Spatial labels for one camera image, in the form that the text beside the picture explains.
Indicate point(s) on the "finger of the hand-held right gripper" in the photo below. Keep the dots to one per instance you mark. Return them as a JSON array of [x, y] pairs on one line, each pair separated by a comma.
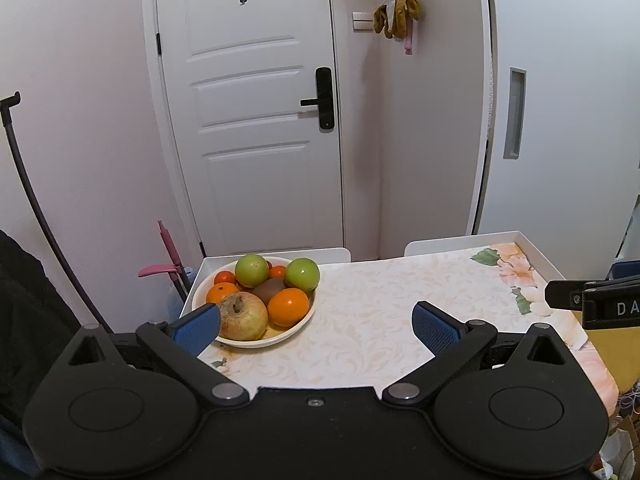
[[627, 270], [562, 295]]

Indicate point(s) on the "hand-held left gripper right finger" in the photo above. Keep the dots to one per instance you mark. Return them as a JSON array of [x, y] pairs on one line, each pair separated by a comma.
[[437, 327]]

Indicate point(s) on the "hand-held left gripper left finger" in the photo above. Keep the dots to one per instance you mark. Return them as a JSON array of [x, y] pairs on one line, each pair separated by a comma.
[[197, 327]]

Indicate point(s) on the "white bowl with yellow inside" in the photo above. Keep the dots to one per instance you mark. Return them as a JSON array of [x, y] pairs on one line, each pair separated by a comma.
[[202, 292]]

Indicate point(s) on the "orange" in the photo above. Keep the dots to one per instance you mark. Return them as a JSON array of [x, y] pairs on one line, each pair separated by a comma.
[[288, 306], [222, 293]]

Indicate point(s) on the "yellowish apple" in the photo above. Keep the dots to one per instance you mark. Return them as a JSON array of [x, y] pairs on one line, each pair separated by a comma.
[[245, 317]]

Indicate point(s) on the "brown kiwi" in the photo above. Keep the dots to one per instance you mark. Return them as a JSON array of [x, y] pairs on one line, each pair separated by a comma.
[[267, 290]]

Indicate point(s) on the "red cherry tomato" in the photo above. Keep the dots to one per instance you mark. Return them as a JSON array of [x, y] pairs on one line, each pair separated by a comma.
[[225, 278], [277, 271]]

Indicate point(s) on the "floral tablecloth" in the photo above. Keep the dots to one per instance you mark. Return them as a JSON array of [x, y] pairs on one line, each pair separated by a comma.
[[375, 310]]

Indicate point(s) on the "green apple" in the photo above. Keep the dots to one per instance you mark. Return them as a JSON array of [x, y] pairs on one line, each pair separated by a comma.
[[252, 270], [302, 274]]

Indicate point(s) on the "white sliding door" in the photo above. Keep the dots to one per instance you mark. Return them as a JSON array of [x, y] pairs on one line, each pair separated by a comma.
[[565, 110]]

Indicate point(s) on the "black jacket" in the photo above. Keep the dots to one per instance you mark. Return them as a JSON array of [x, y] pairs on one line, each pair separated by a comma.
[[25, 300]]

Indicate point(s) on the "white panelled door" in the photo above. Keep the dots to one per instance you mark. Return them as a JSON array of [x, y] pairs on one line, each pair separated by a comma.
[[250, 110]]

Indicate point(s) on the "black stand pole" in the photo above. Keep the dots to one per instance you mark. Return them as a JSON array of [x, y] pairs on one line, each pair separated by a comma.
[[7, 120]]

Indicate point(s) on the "door hinge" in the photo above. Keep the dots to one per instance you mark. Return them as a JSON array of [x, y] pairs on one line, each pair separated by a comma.
[[159, 44]]

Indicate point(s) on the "pink hanger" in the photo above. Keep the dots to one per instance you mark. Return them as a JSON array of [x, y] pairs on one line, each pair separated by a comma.
[[410, 42]]

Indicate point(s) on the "hanging brown cloth on hangers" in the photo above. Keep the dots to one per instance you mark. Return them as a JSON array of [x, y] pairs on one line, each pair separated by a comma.
[[400, 12]]

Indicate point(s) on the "white wall switch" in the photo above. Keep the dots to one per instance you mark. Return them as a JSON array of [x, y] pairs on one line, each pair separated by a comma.
[[363, 20]]

